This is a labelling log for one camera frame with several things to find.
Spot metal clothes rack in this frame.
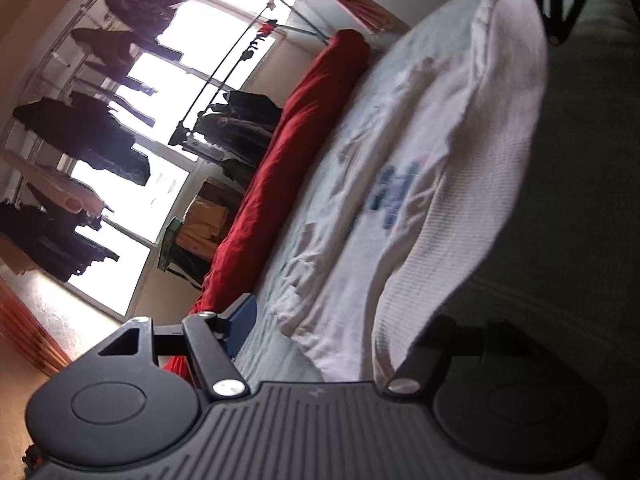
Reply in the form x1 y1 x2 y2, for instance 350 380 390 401
170 0 331 153

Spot white printed t-shirt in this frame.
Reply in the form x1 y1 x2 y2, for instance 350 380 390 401
272 0 548 386

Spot pink curtain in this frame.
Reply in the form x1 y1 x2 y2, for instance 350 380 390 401
320 0 411 31

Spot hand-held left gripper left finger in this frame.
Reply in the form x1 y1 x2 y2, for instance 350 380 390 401
99 293 258 401

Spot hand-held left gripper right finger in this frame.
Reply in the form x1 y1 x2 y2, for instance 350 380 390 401
387 317 531 395

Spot green flat box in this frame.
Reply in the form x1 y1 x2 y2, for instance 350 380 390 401
157 217 181 271

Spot red quilt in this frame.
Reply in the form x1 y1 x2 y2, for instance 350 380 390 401
162 29 371 388

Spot row of hanging dark clothes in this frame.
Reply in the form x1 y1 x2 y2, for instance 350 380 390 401
0 0 191 283

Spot orange clothes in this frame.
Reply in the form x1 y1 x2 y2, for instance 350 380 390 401
177 200 231 261

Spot black jacket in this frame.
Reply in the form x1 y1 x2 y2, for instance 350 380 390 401
210 90 283 126

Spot orange curtain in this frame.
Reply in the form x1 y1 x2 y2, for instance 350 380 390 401
0 280 71 376

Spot dark green jacket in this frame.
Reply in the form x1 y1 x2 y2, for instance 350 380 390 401
172 112 276 186

